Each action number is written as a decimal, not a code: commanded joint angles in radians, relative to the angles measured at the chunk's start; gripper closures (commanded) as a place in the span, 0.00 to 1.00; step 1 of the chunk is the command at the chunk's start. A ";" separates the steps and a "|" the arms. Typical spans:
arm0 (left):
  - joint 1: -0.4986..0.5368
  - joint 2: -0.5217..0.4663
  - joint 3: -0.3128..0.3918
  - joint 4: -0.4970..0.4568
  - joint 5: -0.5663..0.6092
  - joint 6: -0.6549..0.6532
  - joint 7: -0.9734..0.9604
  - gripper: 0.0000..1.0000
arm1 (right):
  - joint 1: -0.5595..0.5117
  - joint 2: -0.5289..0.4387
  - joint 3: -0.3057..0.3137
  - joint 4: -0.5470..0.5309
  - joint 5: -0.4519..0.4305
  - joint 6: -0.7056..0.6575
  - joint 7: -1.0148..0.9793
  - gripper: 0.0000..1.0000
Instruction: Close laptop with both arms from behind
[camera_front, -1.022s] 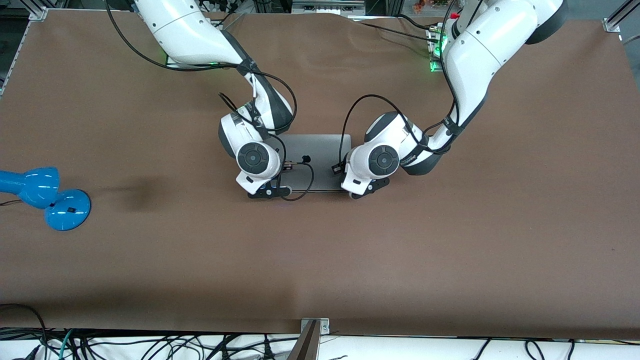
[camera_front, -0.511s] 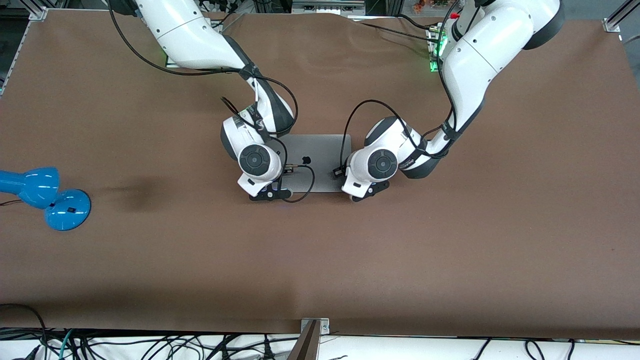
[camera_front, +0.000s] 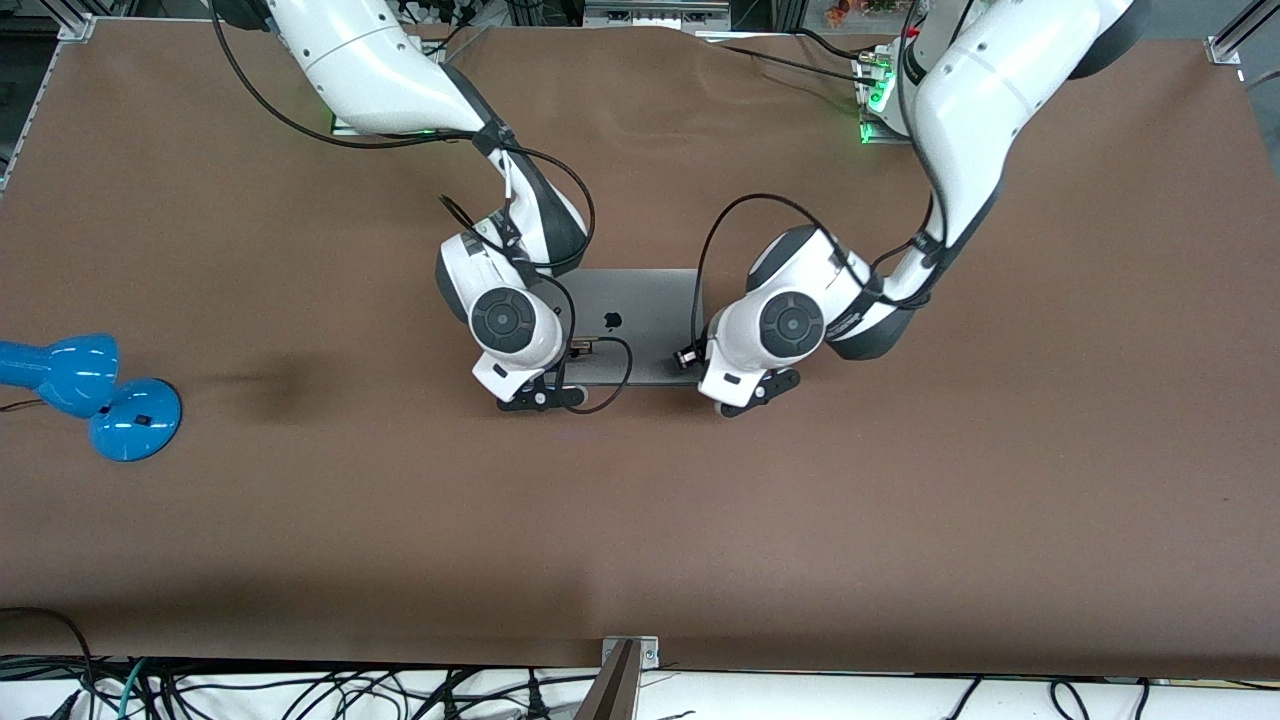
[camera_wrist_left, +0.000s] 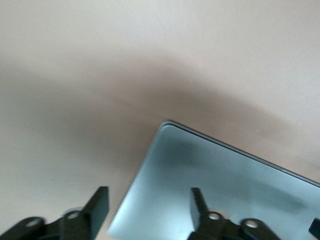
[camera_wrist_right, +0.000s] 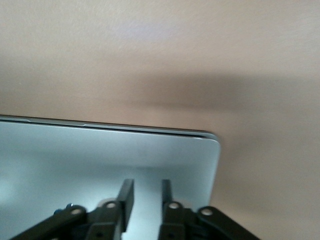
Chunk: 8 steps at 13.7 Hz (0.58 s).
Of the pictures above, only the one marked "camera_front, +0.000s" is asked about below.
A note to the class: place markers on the grey laptop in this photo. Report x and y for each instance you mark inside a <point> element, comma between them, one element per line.
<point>640,300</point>

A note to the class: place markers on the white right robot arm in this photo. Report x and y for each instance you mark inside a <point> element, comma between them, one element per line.
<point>380,70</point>

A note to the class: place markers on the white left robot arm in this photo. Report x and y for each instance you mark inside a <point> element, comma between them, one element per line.
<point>970,110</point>

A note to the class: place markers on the table cover sheet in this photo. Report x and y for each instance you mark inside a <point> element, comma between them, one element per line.
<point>900,500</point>

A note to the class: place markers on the blue desk lamp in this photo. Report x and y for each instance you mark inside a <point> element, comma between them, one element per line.
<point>135,425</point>

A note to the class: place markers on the silver power strip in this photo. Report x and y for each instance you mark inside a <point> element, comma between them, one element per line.
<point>655,12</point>

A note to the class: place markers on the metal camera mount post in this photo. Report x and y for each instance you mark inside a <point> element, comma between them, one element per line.
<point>615,690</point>

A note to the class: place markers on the aluminium frame corner bracket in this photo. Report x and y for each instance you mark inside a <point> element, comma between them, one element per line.
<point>1225,40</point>
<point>75,25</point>

